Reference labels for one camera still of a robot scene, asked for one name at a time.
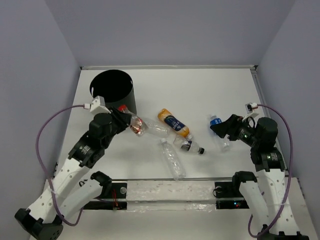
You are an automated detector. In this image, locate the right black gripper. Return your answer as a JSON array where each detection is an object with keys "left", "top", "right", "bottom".
[{"left": 209, "top": 113, "right": 260, "bottom": 147}]

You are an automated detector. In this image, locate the clear bottle red cap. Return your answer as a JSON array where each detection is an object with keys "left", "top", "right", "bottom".
[{"left": 118, "top": 104, "right": 149, "bottom": 137}]

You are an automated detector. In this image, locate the clear crinkled bottle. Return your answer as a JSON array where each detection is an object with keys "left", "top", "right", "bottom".
[{"left": 142, "top": 117, "right": 170, "bottom": 138}]

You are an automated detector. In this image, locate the clear bottle white cap front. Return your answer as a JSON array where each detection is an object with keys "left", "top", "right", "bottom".
[{"left": 160, "top": 138, "right": 186, "bottom": 181}]

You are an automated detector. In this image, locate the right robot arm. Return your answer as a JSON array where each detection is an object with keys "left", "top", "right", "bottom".
[{"left": 209, "top": 114, "right": 309, "bottom": 240}]

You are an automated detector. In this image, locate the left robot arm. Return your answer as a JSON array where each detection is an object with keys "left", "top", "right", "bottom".
[{"left": 14, "top": 107, "right": 132, "bottom": 240}]

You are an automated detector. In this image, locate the black cylindrical bin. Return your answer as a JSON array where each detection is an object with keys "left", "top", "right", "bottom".
[{"left": 89, "top": 69, "right": 137, "bottom": 114}]

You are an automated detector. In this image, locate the blue label water bottle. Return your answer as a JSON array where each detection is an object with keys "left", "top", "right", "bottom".
[{"left": 209, "top": 115, "right": 231, "bottom": 153}]

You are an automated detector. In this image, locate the clear bottle black label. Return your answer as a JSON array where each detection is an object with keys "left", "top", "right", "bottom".
[{"left": 173, "top": 135, "right": 205, "bottom": 155}]

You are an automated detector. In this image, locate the orange bottle blue label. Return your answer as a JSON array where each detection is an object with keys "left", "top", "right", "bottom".
[{"left": 157, "top": 108, "right": 190, "bottom": 139}]

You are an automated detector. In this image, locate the clear tape strip front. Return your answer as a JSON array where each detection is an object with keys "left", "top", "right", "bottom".
[{"left": 126, "top": 179, "right": 216, "bottom": 212}]

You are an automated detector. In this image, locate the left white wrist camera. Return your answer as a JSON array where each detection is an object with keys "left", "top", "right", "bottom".
[{"left": 84, "top": 96, "right": 111, "bottom": 116}]

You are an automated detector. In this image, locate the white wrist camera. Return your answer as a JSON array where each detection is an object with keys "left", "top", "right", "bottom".
[
  {"left": 242, "top": 102, "right": 259, "bottom": 122},
  {"left": 84, "top": 96, "right": 111, "bottom": 116}
]

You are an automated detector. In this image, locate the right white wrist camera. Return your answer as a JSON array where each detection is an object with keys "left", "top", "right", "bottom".
[{"left": 242, "top": 102, "right": 259, "bottom": 122}]

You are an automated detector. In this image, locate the aluminium rail right edge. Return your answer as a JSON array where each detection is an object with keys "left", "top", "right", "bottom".
[{"left": 250, "top": 67, "right": 271, "bottom": 118}]

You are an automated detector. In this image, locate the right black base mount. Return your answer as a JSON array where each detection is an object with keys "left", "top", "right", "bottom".
[{"left": 212, "top": 181, "right": 249, "bottom": 210}]

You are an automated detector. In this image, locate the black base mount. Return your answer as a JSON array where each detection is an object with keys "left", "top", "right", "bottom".
[
  {"left": 83, "top": 181, "right": 128, "bottom": 211},
  {"left": 212, "top": 181, "right": 249, "bottom": 210}
]

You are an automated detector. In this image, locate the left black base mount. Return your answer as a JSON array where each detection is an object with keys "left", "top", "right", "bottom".
[{"left": 83, "top": 181, "right": 128, "bottom": 211}]

